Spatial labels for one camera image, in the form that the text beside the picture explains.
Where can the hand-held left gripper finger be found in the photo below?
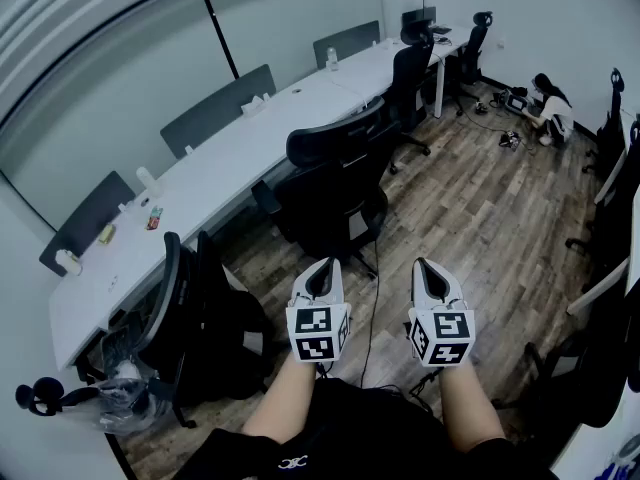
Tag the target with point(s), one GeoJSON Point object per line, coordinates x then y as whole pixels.
{"type": "Point", "coordinates": [301, 283]}
{"type": "Point", "coordinates": [338, 280]}

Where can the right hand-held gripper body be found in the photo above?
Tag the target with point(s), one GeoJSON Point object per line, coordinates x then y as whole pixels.
{"type": "Point", "coordinates": [442, 338]}

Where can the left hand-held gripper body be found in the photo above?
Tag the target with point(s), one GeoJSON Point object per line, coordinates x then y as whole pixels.
{"type": "Point", "coordinates": [315, 335]}

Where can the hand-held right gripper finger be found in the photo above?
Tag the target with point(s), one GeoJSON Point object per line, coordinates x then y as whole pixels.
{"type": "Point", "coordinates": [416, 283]}
{"type": "Point", "coordinates": [452, 283]}

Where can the black mesh office chair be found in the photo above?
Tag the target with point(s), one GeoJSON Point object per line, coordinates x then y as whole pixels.
{"type": "Point", "coordinates": [472, 53]}
{"type": "Point", "coordinates": [210, 318]}
{"type": "Point", "coordinates": [590, 368]}
{"type": "Point", "coordinates": [410, 68]}
{"type": "Point", "coordinates": [625, 208]}
{"type": "Point", "coordinates": [612, 128]}
{"type": "Point", "coordinates": [325, 193]}

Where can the person's left forearm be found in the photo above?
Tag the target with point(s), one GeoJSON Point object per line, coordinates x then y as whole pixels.
{"type": "Point", "coordinates": [285, 403]}

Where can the person's right forearm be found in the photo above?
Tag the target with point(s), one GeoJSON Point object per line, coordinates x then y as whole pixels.
{"type": "Point", "coordinates": [467, 408]}

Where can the plastic-wrapped black office chair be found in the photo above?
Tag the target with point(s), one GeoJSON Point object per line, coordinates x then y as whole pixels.
{"type": "Point", "coordinates": [42, 393]}

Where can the person's black shirt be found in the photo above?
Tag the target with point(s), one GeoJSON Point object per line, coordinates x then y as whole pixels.
{"type": "Point", "coordinates": [360, 428]}

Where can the small black floor gadget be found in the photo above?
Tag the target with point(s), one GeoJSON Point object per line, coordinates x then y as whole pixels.
{"type": "Point", "coordinates": [510, 140]}

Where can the colourful snack packet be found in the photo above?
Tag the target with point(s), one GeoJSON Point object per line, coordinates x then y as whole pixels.
{"type": "Point", "coordinates": [155, 218]}

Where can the white tissue box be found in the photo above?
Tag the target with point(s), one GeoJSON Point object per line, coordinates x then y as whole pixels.
{"type": "Point", "coordinates": [255, 105]}

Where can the white plastic bottle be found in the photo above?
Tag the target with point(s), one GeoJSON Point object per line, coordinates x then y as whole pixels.
{"type": "Point", "coordinates": [146, 179]}

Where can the black device on floor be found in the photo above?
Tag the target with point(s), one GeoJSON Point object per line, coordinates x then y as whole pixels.
{"type": "Point", "coordinates": [517, 100]}

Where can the grey desk divider panel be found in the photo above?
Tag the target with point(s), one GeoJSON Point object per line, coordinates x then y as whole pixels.
{"type": "Point", "coordinates": [417, 16]}
{"type": "Point", "coordinates": [215, 108]}
{"type": "Point", "coordinates": [90, 213]}
{"type": "Point", "coordinates": [347, 40]}

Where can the small yellow packet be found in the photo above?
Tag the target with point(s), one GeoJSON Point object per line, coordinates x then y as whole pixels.
{"type": "Point", "coordinates": [107, 233]}

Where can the clear water bottle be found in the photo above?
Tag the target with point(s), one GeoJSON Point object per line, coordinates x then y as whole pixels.
{"type": "Point", "coordinates": [332, 58]}

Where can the small white container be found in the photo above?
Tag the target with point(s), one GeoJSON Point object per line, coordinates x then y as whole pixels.
{"type": "Point", "coordinates": [69, 263]}

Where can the black keyboard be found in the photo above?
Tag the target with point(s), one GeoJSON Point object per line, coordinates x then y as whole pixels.
{"type": "Point", "coordinates": [440, 29]}

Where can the black window frame post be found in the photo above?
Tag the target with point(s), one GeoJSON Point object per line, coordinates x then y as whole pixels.
{"type": "Point", "coordinates": [220, 30]}

